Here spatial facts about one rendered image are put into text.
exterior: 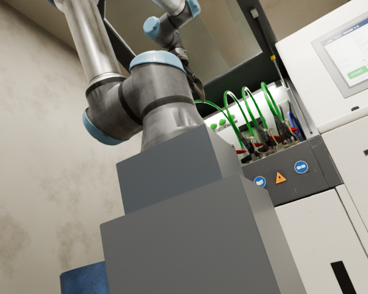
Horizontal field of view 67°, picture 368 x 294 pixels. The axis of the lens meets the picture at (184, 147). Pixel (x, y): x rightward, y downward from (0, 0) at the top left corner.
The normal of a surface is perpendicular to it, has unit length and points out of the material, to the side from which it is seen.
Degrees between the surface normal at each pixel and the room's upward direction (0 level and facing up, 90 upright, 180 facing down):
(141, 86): 93
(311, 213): 90
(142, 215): 90
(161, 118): 73
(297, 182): 90
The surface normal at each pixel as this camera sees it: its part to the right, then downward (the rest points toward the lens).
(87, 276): 0.07, -0.39
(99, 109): -0.50, 0.01
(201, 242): -0.43, -0.23
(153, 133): -0.57, -0.45
